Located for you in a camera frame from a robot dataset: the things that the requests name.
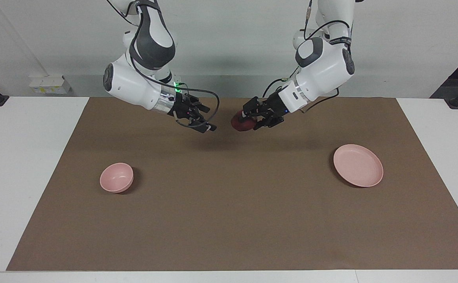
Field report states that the pink bowl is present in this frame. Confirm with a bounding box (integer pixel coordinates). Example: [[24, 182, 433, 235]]
[[100, 163, 134, 193]]

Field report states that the white power box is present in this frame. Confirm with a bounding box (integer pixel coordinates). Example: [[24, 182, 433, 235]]
[[29, 75, 71, 95]]

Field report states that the brown table mat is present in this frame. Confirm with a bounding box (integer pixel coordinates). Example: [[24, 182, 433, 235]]
[[6, 97, 458, 272]]

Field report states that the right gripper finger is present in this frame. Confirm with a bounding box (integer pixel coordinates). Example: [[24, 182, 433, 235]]
[[176, 116, 217, 134], [188, 99, 211, 115]]

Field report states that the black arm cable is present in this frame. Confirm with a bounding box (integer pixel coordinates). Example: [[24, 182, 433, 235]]
[[105, 0, 220, 128], [302, 0, 356, 114]]

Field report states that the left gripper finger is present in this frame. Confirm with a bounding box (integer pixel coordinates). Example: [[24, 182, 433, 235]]
[[243, 96, 262, 117], [253, 116, 285, 131]]

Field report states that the red apple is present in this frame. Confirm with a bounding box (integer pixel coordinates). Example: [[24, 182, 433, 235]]
[[231, 110, 258, 132]]

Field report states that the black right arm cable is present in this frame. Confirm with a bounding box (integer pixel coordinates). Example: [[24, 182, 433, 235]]
[[105, 0, 220, 128]]

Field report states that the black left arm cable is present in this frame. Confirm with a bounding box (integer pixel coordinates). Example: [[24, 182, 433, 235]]
[[302, 0, 356, 114]]

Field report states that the black left base cable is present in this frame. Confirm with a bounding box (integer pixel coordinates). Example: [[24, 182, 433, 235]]
[[263, 78, 292, 98]]

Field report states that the pink plate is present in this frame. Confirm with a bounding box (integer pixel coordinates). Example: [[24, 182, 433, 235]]
[[333, 144, 384, 187]]

